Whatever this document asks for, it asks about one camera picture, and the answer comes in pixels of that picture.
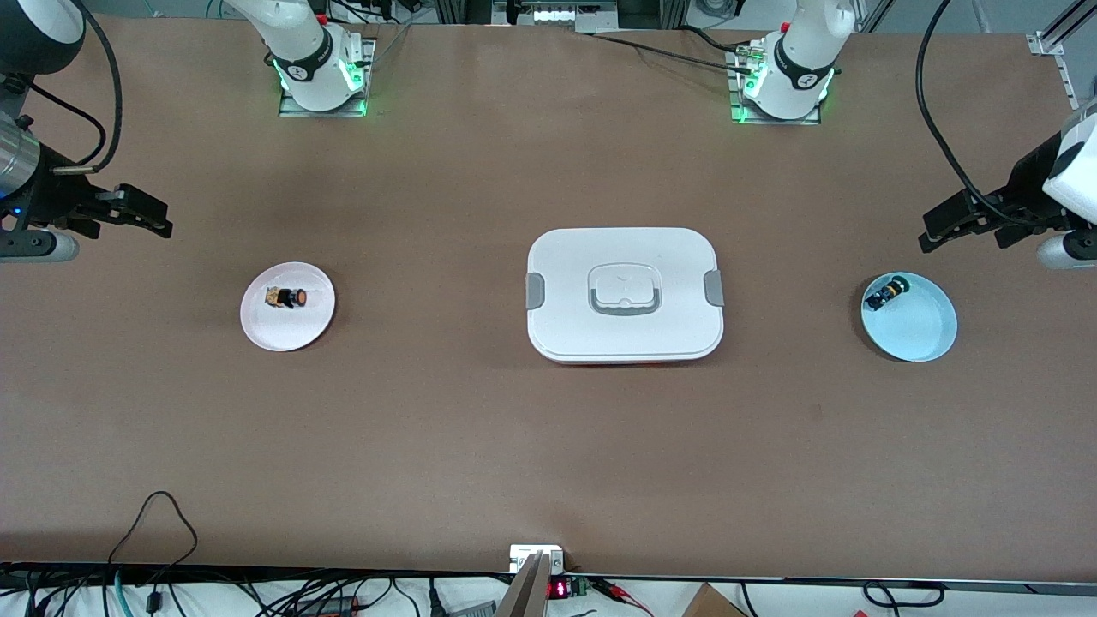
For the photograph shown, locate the green push-button switch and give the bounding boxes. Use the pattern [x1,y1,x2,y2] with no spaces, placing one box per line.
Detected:
[864,276,911,312]

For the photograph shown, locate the brown cardboard box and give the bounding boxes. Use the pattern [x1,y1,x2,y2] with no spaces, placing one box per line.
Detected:
[681,583,748,617]

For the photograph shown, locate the light blue round plate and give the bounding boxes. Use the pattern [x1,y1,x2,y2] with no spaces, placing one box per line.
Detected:
[860,272,958,363]

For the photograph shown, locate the white mount bracket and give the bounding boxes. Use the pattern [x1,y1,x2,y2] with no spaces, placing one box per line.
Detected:
[509,544,565,573]

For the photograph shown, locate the aluminium corner profile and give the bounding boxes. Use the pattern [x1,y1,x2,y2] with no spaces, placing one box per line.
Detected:
[1027,0,1097,138]

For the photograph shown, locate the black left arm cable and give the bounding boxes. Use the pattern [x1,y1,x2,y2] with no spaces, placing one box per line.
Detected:
[915,0,1059,231]

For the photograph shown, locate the pink round plate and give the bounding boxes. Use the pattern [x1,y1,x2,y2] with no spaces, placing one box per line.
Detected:
[240,261,337,353]

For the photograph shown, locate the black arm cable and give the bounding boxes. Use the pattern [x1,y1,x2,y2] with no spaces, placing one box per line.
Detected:
[915,0,1059,231]
[17,0,123,177]

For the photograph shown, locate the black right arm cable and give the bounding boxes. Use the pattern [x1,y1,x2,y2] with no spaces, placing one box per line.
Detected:
[17,0,123,177]

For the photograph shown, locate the black coiled cable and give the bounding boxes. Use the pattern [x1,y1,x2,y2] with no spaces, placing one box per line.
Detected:
[861,581,948,611]

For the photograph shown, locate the aluminium camera mount bar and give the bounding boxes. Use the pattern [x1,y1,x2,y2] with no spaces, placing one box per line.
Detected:
[495,551,554,617]

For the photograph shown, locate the thin black looped cable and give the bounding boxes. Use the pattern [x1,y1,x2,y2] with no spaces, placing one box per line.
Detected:
[107,490,200,601]

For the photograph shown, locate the thick black base cable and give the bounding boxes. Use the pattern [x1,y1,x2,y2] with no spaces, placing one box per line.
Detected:
[587,24,755,76]

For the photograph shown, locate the black power adapter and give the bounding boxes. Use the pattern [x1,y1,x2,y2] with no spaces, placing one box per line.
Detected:
[296,596,363,617]

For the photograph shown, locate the red wires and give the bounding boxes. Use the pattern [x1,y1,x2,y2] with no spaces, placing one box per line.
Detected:
[596,579,654,616]

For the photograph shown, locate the white lidded storage box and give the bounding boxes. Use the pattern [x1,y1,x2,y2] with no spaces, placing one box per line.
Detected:
[525,227,726,367]

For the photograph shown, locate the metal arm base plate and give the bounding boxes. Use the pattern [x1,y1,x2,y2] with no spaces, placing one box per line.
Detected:
[728,43,824,127]
[279,39,376,118]

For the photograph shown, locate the metal frame with light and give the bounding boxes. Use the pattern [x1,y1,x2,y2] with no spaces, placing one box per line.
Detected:
[493,0,620,33]

